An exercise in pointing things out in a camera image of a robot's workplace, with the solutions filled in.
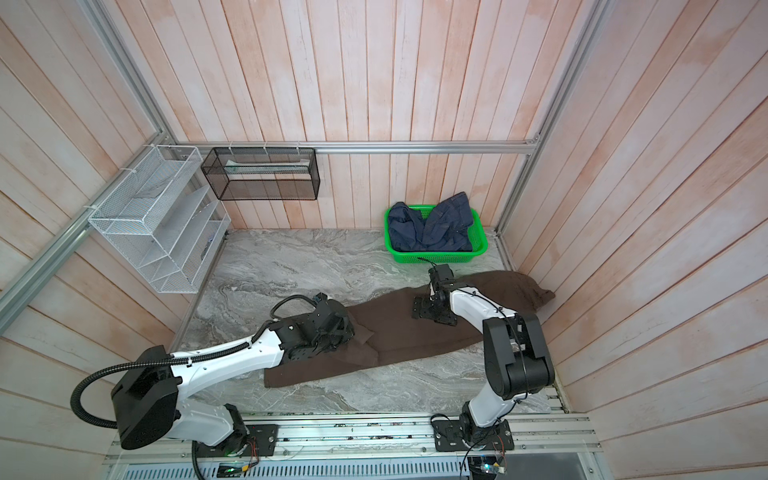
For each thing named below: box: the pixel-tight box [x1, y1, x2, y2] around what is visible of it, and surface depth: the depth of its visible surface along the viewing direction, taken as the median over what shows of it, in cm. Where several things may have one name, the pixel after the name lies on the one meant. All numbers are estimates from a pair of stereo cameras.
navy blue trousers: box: [388, 192, 474, 252], surface depth 113 cm
